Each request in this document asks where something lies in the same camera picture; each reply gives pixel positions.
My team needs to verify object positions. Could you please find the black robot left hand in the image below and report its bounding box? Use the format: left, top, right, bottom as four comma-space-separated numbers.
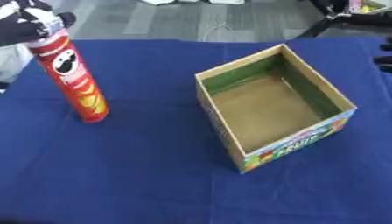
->
0, 0, 79, 47

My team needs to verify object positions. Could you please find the white cable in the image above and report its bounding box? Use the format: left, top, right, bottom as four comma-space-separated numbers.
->
200, 22, 236, 42

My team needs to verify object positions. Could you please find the black tripod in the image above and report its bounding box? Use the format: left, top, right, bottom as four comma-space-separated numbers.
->
295, 0, 392, 39

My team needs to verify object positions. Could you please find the red tube can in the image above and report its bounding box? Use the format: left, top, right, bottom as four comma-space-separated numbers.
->
23, 28, 110, 123

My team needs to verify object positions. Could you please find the tan cardboard box green inside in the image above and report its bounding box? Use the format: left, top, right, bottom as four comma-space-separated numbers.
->
194, 43, 359, 175

